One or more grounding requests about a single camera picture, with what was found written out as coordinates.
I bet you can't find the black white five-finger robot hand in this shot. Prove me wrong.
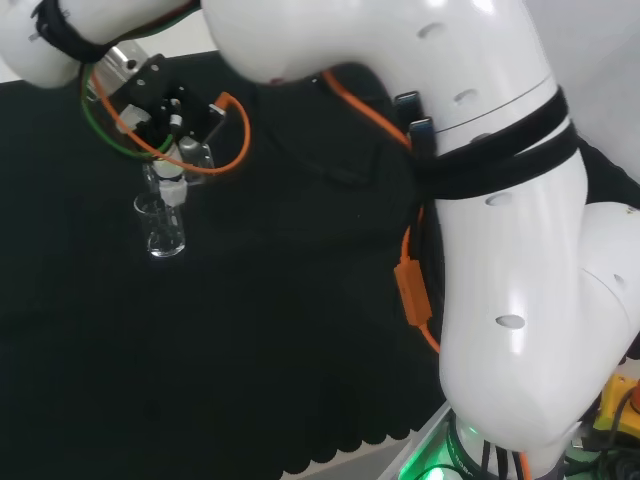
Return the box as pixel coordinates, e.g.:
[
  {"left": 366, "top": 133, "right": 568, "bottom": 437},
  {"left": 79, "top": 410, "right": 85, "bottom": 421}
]
[{"left": 115, "top": 53, "right": 229, "bottom": 207}]

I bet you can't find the small clear glass beaker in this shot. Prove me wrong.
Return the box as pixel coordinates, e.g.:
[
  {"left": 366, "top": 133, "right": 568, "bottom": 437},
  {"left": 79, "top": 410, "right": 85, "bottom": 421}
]
[{"left": 142, "top": 138, "right": 217, "bottom": 199}]

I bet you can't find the tall clear glass beaker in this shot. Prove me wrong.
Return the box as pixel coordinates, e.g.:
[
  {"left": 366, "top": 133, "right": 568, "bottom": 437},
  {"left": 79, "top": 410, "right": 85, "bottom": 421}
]
[{"left": 133, "top": 192, "right": 188, "bottom": 259}]

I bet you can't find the black bench cloth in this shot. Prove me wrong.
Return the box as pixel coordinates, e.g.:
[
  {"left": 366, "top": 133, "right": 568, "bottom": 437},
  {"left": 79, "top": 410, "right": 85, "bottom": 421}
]
[{"left": 0, "top": 47, "right": 640, "bottom": 480}]

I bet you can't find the black blue USB plug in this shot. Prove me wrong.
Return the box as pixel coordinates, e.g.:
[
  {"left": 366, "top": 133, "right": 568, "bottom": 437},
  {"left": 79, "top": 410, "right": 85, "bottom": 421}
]
[
  {"left": 406, "top": 115, "right": 437, "bottom": 157},
  {"left": 393, "top": 90, "right": 422, "bottom": 119}
]

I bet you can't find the yellow stop button box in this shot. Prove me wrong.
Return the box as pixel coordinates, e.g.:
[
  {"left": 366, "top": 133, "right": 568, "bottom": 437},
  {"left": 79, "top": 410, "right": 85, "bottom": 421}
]
[{"left": 592, "top": 372, "right": 640, "bottom": 444}]

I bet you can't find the green cable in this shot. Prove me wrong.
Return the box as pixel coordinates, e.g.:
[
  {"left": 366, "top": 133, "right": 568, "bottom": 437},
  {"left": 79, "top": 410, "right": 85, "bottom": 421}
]
[{"left": 80, "top": 64, "right": 174, "bottom": 162}]

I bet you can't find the orange cable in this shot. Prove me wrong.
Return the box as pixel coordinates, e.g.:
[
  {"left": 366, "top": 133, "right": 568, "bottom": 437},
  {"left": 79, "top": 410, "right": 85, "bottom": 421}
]
[{"left": 99, "top": 68, "right": 532, "bottom": 480}]

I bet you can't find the grey metal base plate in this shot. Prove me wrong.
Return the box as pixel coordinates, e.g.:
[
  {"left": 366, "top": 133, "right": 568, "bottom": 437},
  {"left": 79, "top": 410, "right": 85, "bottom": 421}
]
[{"left": 382, "top": 404, "right": 482, "bottom": 480}]

